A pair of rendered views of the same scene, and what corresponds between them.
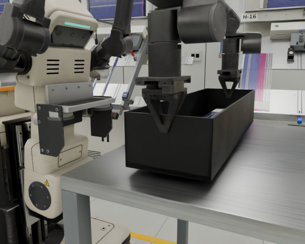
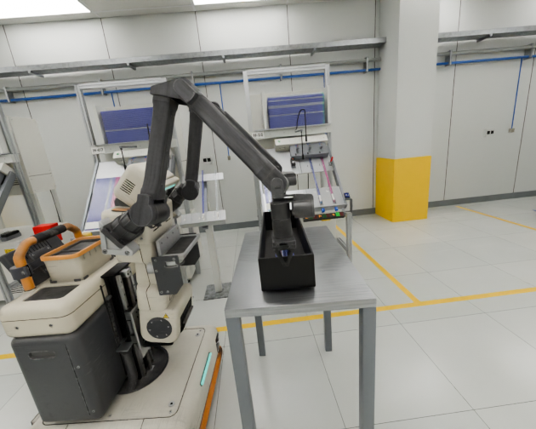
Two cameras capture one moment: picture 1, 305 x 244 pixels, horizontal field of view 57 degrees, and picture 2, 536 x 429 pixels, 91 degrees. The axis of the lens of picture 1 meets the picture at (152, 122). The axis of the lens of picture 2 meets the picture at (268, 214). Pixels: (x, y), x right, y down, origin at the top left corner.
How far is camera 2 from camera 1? 0.44 m
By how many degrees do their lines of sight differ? 24
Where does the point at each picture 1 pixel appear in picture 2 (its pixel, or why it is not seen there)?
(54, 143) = (173, 283)
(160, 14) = (282, 206)
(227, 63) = not seen: hidden behind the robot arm
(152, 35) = (277, 216)
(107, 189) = (262, 309)
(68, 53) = not seen: hidden behind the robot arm
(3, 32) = (140, 216)
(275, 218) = (354, 296)
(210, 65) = (221, 166)
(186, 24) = (299, 211)
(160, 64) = (284, 231)
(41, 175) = (159, 311)
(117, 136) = not seen: hidden behind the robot
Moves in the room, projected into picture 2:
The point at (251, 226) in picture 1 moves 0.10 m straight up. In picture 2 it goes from (345, 304) to (345, 273)
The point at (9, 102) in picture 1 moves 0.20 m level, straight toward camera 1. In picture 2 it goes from (97, 256) to (118, 266)
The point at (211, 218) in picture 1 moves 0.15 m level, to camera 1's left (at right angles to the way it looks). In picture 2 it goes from (326, 306) to (282, 324)
